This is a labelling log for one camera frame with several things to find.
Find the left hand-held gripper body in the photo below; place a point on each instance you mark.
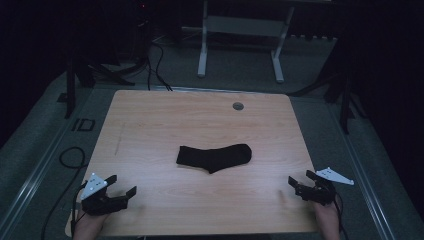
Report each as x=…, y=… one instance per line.
x=100, y=201

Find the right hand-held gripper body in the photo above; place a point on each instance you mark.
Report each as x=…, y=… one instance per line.
x=321, y=191

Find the black sock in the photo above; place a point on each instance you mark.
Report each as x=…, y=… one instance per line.
x=213, y=158

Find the person's left hand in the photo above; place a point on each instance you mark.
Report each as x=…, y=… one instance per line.
x=88, y=226

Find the person's right hand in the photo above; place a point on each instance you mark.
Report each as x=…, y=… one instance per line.
x=328, y=221

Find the black metal stand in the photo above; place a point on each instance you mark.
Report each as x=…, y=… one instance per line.
x=70, y=83
x=345, y=96

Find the metal floor rail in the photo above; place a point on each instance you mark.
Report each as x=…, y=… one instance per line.
x=40, y=168
x=363, y=180

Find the black floor bracket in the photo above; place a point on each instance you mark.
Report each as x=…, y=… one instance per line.
x=83, y=125

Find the white metal table frame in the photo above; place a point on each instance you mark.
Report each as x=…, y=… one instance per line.
x=245, y=26

